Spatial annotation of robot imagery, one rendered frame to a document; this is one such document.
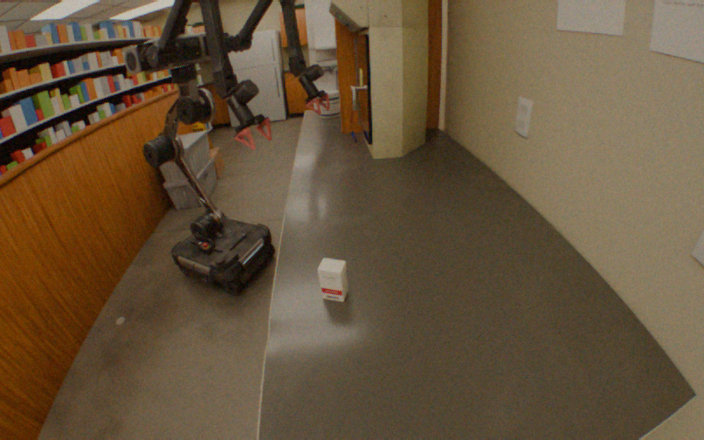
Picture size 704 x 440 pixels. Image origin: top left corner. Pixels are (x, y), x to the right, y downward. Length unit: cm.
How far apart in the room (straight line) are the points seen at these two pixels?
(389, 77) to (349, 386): 91
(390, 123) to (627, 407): 101
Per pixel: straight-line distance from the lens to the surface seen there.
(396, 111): 108
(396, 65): 105
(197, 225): 203
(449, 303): 55
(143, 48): 148
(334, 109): 177
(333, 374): 46
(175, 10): 127
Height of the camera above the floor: 135
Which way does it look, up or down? 33 degrees down
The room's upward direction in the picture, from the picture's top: 4 degrees counter-clockwise
